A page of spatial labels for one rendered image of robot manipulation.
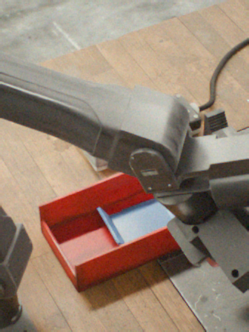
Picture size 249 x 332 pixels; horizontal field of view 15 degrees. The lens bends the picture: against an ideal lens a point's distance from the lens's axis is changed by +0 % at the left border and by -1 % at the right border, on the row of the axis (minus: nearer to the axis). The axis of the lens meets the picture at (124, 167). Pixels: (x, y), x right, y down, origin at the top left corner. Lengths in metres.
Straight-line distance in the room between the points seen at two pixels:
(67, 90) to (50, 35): 2.20
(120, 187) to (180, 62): 0.33
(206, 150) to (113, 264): 0.36
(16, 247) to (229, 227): 0.28
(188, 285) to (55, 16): 2.01
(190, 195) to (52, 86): 0.18
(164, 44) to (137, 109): 0.73
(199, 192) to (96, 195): 0.40
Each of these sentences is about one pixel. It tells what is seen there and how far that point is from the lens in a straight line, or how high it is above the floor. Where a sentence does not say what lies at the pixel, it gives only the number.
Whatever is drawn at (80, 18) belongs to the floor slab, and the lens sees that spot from 3.16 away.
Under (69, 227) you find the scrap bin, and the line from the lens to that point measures 1.32.
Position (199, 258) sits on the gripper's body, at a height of 1.11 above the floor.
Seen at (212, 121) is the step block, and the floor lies 0.98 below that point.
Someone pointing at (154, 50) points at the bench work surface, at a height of 0.90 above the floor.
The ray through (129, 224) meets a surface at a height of 0.91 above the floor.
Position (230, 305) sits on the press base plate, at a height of 0.90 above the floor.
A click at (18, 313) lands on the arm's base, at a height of 0.92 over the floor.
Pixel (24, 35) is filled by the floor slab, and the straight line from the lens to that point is 3.10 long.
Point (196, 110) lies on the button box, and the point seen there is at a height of 0.92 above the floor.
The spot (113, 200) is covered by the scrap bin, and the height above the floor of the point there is 0.91.
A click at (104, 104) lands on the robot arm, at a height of 1.31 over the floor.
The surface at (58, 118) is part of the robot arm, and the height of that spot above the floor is 1.30.
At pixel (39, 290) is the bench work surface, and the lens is 1.26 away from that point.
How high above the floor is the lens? 1.92
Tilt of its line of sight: 47 degrees down
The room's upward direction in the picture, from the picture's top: 1 degrees counter-clockwise
